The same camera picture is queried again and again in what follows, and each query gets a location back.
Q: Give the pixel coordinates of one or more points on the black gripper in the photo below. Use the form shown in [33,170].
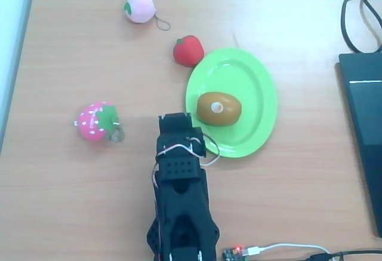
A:
[173,124]

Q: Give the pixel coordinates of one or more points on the brown kiwi toy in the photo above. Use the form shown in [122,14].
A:
[219,108]

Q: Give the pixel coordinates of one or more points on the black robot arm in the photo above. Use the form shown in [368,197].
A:
[185,213]

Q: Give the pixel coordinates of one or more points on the green oval plate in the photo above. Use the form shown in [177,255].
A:
[253,93]

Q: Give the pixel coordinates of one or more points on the red tomato toy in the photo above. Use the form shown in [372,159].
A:
[189,50]

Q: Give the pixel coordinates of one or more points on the pink strawberry toy with bell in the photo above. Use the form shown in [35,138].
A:
[92,120]

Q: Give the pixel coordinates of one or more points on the circuit board with red LED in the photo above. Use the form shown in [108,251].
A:
[232,253]

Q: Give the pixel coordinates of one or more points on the black laptop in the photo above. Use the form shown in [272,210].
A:
[367,108]

